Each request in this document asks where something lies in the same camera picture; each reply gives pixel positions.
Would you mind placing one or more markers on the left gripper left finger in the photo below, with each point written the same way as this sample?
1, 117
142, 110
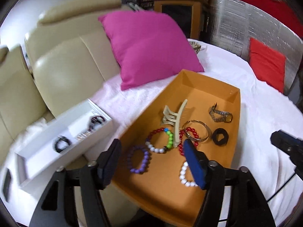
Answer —
107, 163

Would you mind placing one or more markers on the silver bangle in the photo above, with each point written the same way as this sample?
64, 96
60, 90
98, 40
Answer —
197, 130

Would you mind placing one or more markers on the small red pillow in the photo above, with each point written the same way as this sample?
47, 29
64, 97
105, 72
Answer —
268, 64

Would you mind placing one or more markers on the metal link watch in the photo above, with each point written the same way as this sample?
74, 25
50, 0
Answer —
220, 116

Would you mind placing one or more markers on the wooden cabinet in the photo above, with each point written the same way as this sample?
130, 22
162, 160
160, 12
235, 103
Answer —
186, 13

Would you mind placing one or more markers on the patterned fabric piece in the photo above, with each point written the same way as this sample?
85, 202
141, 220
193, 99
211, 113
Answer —
197, 46

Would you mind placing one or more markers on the beige hair claw clip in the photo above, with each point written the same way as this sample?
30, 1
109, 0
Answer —
176, 119

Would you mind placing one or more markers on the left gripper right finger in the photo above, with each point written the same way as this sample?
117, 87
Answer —
197, 162

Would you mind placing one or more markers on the large red cushion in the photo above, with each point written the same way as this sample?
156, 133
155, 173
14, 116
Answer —
281, 11

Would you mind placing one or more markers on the silver foil insulation panel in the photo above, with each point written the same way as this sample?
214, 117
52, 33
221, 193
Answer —
232, 23

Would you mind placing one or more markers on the white jewelry tray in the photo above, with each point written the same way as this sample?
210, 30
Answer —
62, 141

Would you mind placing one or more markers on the magenta pillow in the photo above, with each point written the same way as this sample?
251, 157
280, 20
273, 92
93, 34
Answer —
148, 46

